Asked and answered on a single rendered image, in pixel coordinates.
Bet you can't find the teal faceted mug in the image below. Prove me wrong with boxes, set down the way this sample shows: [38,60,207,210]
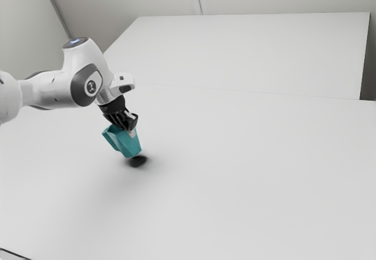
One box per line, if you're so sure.
[102,125,142,159]

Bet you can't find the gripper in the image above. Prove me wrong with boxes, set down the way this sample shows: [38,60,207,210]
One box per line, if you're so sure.
[98,96,139,139]

